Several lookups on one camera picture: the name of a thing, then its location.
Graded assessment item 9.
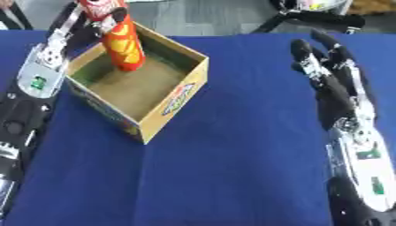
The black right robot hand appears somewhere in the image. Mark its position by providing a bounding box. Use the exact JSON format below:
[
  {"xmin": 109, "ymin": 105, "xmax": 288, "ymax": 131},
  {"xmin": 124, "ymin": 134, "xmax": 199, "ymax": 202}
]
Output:
[{"xmin": 287, "ymin": 28, "xmax": 375, "ymax": 131}]

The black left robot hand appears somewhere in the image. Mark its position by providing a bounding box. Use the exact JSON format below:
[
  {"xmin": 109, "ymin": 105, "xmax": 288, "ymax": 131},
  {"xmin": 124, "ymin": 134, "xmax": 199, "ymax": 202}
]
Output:
[{"xmin": 46, "ymin": 2, "xmax": 130, "ymax": 55}]

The orange and red bottle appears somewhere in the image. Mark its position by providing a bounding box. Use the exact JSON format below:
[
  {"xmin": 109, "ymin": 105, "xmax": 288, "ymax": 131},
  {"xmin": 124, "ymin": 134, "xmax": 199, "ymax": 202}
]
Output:
[{"xmin": 75, "ymin": 0, "xmax": 148, "ymax": 72}]

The tan cardboard box, green inside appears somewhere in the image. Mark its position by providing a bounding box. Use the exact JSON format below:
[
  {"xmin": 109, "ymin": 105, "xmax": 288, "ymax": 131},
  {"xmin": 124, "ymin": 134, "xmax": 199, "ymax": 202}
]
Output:
[{"xmin": 65, "ymin": 21, "xmax": 210, "ymax": 146}]

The black tripod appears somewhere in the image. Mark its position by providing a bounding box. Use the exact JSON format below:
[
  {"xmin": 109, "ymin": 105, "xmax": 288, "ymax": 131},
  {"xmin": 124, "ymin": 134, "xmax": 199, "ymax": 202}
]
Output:
[{"xmin": 250, "ymin": 0, "xmax": 369, "ymax": 35}]

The person's hand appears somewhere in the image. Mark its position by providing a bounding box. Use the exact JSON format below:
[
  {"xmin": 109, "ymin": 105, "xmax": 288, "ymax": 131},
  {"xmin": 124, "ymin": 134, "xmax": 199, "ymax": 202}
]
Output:
[{"xmin": 0, "ymin": 0, "xmax": 18, "ymax": 11}]

